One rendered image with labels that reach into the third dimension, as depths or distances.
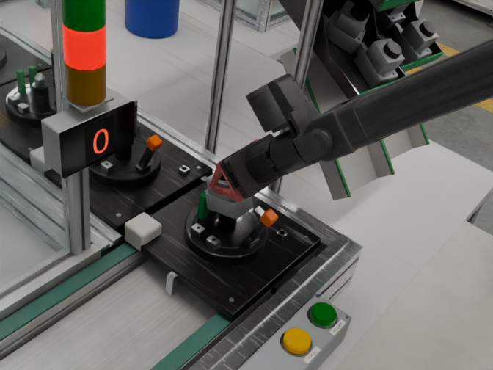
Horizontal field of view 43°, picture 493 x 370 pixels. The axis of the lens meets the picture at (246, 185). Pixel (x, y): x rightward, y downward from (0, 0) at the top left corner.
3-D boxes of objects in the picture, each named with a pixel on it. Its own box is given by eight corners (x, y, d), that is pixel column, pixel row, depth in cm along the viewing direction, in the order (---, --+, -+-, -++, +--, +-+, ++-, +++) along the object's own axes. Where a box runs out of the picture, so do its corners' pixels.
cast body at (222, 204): (253, 208, 101) (250, 169, 97) (236, 220, 98) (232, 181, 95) (216, 194, 106) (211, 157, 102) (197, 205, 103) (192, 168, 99)
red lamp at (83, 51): (114, 62, 77) (114, 26, 74) (82, 75, 74) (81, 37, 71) (88, 46, 79) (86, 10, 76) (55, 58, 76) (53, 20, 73)
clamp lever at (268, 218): (259, 239, 101) (279, 216, 96) (251, 245, 100) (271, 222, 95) (244, 223, 102) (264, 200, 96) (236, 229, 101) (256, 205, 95)
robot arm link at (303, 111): (333, 153, 76) (367, 128, 82) (289, 69, 75) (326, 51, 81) (269, 178, 85) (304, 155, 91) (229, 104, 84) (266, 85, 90)
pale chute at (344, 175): (378, 178, 121) (395, 173, 117) (332, 200, 113) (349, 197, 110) (328, 41, 119) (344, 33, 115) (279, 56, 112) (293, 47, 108)
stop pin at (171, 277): (176, 291, 100) (178, 274, 97) (171, 296, 99) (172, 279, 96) (170, 287, 100) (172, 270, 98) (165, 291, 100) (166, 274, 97)
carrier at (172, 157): (212, 176, 120) (219, 122, 112) (117, 235, 104) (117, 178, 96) (127, 121, 130) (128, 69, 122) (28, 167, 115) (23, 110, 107)
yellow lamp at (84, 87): (114, 97, 80) (114, 63, 77) (83, 110, 77) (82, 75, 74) (89, 81, 82) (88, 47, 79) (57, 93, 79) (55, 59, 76)
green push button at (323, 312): (338, 320, 97) (342, 311, 95) (324, 335, 94) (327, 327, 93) (318, 305, 98) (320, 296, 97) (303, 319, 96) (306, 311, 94)
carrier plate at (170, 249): (319, 246, 109) (321, 237, 108) (231, 323, 93) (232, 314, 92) (218, 180, 119) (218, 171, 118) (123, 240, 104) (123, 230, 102)
